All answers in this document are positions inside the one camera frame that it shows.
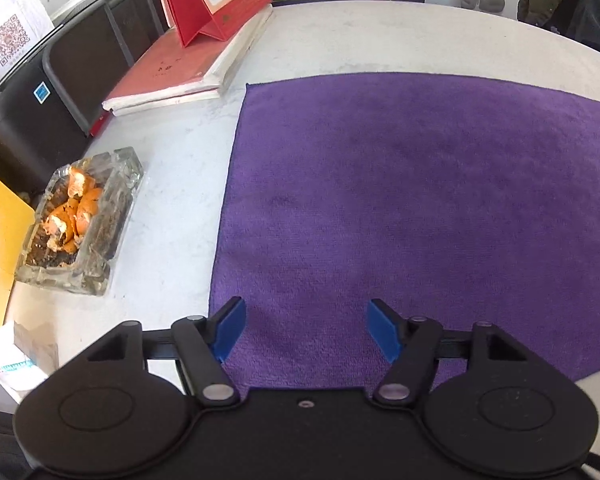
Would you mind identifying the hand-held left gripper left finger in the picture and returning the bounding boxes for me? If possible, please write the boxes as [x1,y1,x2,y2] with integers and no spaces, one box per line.
[86,296,248,408]

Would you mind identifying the crumpled white packet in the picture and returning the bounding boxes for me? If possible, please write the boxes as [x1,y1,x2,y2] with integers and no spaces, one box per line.
[0,319,60,406]

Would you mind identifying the black case on table edge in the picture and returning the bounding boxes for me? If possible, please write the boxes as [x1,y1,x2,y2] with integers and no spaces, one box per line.
[0,0,173,206]

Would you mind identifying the purple towel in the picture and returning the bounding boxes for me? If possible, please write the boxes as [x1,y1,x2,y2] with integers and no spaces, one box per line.
[209,72,600,396]

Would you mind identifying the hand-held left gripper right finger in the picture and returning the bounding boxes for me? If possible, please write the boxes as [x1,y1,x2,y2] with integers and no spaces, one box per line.
[366,298,529,408]

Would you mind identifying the white code notice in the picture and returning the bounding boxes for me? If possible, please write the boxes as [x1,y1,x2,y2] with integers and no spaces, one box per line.
[0,0,53,103]

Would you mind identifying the orange peels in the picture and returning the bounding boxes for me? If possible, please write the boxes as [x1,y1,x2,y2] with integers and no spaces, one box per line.
[42,166,103,253]

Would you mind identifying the glass ashtray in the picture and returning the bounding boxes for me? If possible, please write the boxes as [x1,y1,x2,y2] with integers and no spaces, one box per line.
[15,146,145,297]

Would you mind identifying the red book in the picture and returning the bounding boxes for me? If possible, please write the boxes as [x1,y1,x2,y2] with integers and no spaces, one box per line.
[101,4,275,117]

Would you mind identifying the red desk calendar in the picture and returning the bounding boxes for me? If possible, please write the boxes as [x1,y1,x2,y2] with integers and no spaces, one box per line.
[154,0,273,49]

